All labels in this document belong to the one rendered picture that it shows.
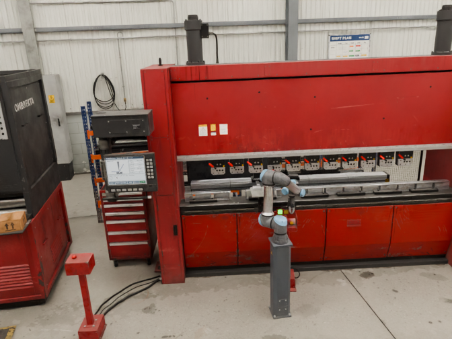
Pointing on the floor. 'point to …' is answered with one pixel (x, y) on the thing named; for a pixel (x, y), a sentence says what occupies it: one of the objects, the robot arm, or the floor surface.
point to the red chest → (130, 227)
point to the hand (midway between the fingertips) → (291, 212)
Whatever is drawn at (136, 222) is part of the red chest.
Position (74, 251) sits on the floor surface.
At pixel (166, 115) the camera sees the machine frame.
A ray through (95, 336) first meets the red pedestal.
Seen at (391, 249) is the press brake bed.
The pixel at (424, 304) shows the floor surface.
